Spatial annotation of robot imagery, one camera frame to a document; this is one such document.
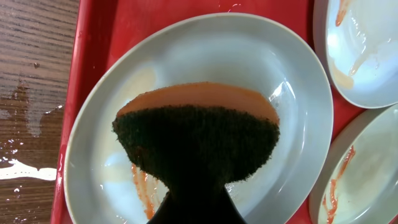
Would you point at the red plastic tray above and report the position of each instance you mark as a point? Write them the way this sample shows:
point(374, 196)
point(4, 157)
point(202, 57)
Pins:
point(106, 30)

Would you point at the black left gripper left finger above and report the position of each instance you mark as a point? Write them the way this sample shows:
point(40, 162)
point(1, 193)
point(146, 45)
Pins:
point(167, 213)

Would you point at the white plate top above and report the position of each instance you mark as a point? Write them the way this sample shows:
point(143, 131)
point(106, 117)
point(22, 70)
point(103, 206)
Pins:
point(356, 41)

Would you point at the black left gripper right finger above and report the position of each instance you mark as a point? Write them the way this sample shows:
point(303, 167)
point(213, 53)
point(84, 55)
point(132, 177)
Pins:
point(226, 211)

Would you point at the white plate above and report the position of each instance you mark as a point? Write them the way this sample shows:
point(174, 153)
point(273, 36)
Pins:
point(356, 41)
point(232, 48)
point(358, 182)

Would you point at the green orange sponge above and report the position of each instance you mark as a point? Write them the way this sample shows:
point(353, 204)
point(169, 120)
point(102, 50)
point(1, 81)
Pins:
point(198, 137)

